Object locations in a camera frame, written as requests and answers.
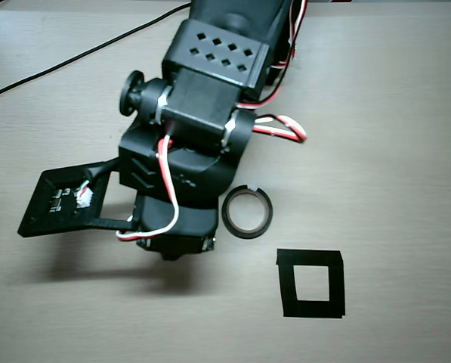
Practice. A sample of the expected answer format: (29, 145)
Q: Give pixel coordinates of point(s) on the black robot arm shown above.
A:
(214, 56)

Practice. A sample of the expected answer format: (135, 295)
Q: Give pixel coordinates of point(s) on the black wrist camera mount plate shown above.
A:
(36, 221)

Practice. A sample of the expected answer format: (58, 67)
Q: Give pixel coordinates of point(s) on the camera circuit board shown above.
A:
(60, 202)

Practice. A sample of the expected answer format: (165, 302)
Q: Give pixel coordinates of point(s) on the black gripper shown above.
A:
(195, 223)

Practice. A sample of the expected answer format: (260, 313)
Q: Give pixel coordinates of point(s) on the black tape roll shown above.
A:
(229, 223)

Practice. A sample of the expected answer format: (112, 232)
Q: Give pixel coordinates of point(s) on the black tape square target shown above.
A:
(312, 311)

